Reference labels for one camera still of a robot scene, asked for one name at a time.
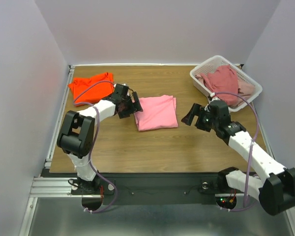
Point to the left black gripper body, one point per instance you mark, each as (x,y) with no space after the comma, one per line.
(127,108)

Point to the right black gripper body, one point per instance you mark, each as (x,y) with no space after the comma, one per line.
(199,119)

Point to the bright pink t shirt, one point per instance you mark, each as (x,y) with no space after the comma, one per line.
(158,112)

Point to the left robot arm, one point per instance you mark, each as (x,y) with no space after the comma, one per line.
(79,131)

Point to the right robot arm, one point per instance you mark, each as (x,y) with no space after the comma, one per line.
(274,185)

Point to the dusty rose t shirt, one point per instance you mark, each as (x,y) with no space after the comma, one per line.
(224,79)

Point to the pale pink t shirt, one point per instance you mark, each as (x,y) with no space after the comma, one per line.
(245,90)

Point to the folded orange t shirt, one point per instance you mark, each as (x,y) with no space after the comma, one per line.
(91,90)

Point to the white plastic basket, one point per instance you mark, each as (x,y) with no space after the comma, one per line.
(211,64)

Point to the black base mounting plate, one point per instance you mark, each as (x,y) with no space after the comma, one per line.
(158,189)

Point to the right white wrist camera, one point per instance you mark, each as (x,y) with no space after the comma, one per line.
(212,97)

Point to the aluminium frame rail left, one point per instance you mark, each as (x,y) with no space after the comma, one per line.
(47,185)

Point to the aluminium frame rail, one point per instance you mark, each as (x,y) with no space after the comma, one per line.
(47,185)
(290,212)

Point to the aluminium frame rail right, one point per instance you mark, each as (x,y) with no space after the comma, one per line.
(290,212)

